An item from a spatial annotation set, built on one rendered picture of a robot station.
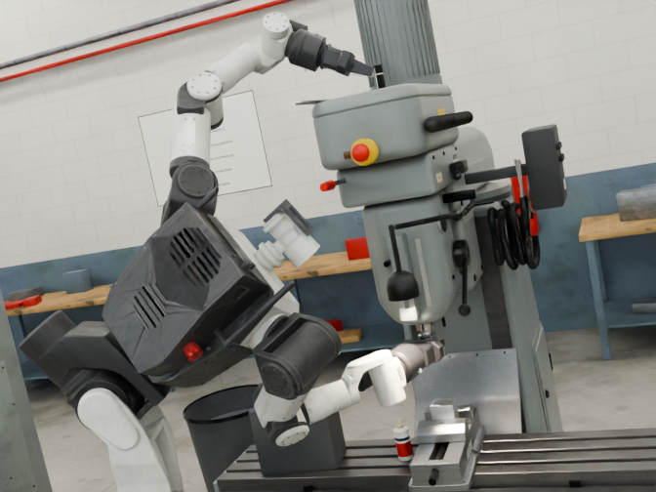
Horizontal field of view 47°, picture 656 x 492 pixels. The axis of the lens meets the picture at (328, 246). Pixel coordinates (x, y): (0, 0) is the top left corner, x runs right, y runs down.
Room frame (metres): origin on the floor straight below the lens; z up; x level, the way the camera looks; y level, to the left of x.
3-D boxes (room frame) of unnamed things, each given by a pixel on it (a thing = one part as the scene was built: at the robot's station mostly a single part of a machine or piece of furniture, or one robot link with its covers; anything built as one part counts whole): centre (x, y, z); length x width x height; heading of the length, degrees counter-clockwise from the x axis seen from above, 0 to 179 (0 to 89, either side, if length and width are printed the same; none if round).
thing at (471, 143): (2.38, -0.39, 1.66); 0.80 x 0.23 x 0.20; 158
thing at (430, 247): (1.92, -0.21, 1.47); 0.21 x 0.19 x 0.32; 68
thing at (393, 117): (1.93, -0.21, 1.81); 0.47 x 0.26 x 0.16; 158
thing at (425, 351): (1.84, -0.15, 1.23); 0.13 x 0.12 x 0.10; 54
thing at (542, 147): (2.07, -0.63, 1.62); 0.20 x 0.09 x 0.21; 158
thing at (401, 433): (1.94, -0.09, 0.99); 0.04 x 0.04 x 0.11
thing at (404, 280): (1.71, -0.15, 1.45); 0.07 x 0.07 x 0.06
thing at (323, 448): (2.04, 0.18, 1.03); 0.22 x 0.12 x 0.20; 75
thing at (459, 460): (1.88, -0.20, 0.99); 0.35 x 0.15 x 0.11; 160
